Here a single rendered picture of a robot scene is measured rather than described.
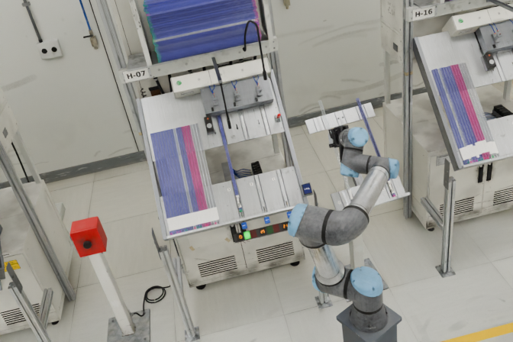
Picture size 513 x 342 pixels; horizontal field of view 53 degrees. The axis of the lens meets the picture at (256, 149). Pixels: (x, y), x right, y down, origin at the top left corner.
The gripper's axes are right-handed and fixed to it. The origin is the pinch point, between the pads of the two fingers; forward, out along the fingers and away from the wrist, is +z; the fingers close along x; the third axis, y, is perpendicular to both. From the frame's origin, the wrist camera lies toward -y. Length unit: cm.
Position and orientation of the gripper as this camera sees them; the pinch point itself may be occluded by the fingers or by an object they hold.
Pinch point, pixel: (333, 144)
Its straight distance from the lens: 235.1
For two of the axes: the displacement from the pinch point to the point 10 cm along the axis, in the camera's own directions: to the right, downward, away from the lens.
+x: -9.5, 2.7, -1.5
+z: -1.5, 0.2, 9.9
